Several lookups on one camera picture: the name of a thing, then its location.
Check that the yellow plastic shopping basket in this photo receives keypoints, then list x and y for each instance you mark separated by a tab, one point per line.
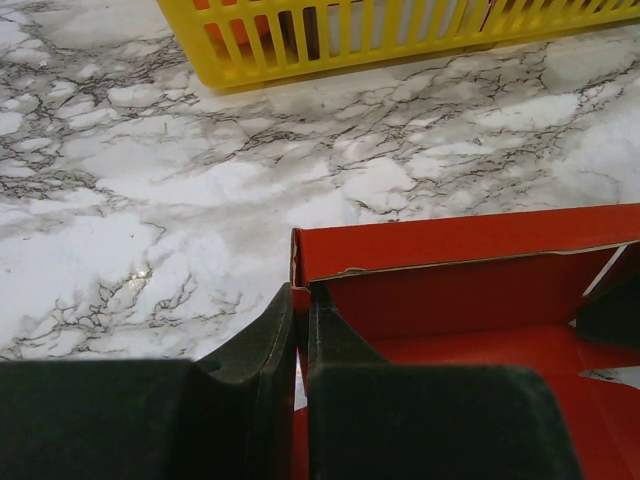
238	43

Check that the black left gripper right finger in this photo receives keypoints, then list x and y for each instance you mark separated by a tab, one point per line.
369	418

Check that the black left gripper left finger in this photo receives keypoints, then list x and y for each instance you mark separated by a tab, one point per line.
228	415

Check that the red paper box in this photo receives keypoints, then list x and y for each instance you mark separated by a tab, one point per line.
501	289

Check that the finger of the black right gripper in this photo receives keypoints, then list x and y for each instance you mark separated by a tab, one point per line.
612	317

